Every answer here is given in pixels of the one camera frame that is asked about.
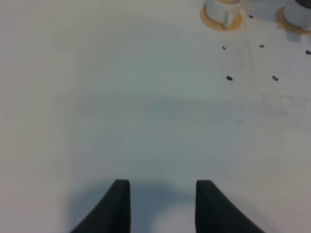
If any white teacup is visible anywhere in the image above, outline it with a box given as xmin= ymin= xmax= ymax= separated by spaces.
xmin=205 ymin=0 xmax=243 ymax=28
xmin=284 ymin=0 xmax=311 ymax=30

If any left orange coaster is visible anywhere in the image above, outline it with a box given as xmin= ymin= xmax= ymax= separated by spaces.
xmin=200 ymin=5 xmax=243 ymax=32

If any right white teacup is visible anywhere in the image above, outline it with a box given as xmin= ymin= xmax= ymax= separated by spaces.
xmin=284 ymin=0 xmax=311 ymax=30

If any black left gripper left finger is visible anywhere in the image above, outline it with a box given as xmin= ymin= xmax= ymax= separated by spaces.
xmin=72 ymin=180 xmax=131 ymax=233

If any right orange coaster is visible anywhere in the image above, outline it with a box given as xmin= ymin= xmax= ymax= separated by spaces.
xmin=275 ymin=7 xmax=311 ymax=35

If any left white teacup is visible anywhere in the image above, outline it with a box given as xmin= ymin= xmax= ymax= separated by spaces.
xmin=205 ymin=0 xmax=243 ymax=28

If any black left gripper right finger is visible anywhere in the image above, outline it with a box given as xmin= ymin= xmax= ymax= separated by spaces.
xmin=195 ymin=180 xmax=263 ymax=233

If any orange coaster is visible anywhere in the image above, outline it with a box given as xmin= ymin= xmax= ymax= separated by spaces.
xmin=200 ymin=5 xmax=243 ymax=32
xmin=275 ymin=7 xmax=311 ymax=35

